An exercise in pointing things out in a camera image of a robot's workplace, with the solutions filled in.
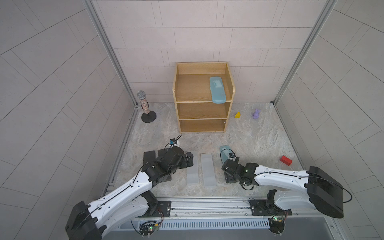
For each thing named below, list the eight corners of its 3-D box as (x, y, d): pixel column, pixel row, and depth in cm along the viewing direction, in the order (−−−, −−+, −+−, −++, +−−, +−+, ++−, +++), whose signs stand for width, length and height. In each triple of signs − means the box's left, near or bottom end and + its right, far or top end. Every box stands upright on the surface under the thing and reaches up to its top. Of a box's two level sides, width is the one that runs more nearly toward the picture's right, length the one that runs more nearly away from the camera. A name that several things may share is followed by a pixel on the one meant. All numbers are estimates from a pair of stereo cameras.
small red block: (279, 160, 89) (280, 158, 88) (281, 156, 91) (282, 154, 89) (289, 166, 87) (291, 164, 85) (291, 161, 89) (293, 160, 87)
